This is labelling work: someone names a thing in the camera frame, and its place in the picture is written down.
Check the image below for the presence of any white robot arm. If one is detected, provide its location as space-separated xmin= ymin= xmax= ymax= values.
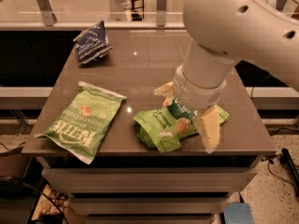
xmin=154 ymin=0 xmax=299 ymax=153

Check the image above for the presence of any green Kettle potato chip bag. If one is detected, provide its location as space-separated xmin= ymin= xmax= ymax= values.
xmin=36 ymin=81 xmax=126 ymax=164

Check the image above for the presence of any grey drawer cabinet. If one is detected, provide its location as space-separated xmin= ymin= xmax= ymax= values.
xmin=22 ymin=30 xmax=275 ymax=224

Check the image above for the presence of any blue box on floor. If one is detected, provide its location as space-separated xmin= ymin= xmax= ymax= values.
xmin=222 ymin=203 xmax=254 ymax=224

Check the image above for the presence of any blue chip bag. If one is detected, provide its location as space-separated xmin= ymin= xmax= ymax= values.
xmin=73 ymin=21 xmax=112 ymax=66

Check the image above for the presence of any glass railing with metal posts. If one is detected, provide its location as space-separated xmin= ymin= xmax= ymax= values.
xmin=0 ymin=0 xmax=293 ymax=32

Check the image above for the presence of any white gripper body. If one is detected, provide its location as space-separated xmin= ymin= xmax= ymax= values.
xmin=172 ymin=65 xmax=226 ymax=110

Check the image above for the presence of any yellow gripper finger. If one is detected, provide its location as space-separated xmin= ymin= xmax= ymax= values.
xmin=192 ymin=106 xmax=221 ymax=153
xmin=154 ymin=81 xmax=175 ymax=98

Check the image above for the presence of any black cable on floor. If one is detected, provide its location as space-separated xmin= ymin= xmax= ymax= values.
xmin=261 ymin=154 xmax=299 ymax=191

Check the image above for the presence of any green rice chip bag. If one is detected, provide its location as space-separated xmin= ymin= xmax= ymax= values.
xmin=134 ymin=98 xmax=229 ymax=153

